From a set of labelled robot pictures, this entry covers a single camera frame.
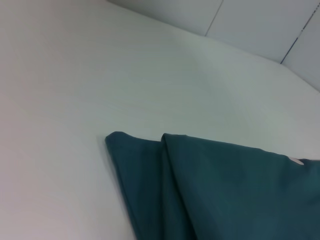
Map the blue t-shirt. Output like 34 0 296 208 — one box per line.
104 131 320 240

